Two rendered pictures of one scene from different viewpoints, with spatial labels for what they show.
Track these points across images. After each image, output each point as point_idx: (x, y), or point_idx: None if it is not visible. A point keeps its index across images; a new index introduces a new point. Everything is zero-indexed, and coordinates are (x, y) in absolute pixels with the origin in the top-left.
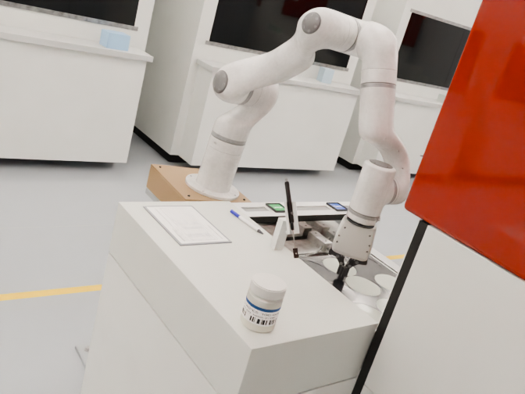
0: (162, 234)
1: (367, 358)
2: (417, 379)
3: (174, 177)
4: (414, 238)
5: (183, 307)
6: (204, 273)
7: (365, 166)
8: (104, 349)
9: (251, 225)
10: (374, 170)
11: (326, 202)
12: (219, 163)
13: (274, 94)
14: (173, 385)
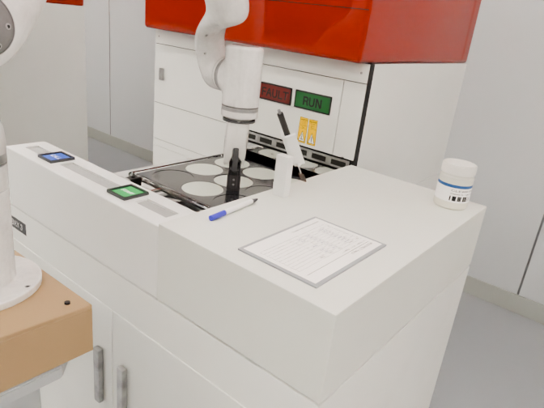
0: (379, 260)
1: None
2: (374, 172)
3: None
4: (368, 81)
5: (440, 265)
6: (418, 228)
7: (254, 54)
8: None
9: (244, 204)
10: (263, 53)
11: (39, 162)
12: (10, 214)
13: None
14: (427, 335)
